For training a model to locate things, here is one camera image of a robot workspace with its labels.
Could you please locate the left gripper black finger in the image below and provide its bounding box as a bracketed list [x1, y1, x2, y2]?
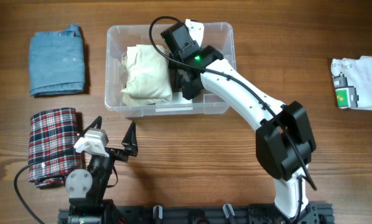
[121, 121, 138, 157]
[78, 116, 102, 137]

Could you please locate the black cloth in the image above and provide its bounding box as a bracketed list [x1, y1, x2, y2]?
[173, 68, 203, 100]

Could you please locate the cream cloth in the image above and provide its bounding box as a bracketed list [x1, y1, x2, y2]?
[121, 44, 172, 106]

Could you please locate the red plaid cloth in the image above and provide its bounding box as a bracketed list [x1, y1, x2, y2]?
[27, 108, 82, 189]

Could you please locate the white printed t-shirt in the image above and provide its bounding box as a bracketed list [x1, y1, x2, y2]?
[330, 56, 372, 111]

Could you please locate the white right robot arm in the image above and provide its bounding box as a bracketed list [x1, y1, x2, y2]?
[160, 22, 316, 223]

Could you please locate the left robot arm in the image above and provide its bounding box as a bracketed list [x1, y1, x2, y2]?
[58, 116, 138, 224]

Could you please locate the folded blue denim cloth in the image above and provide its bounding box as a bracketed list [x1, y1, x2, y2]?
[29, 23, 85, 97]

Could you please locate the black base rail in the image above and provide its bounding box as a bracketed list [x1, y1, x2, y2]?
[57, 203, 335, 224]

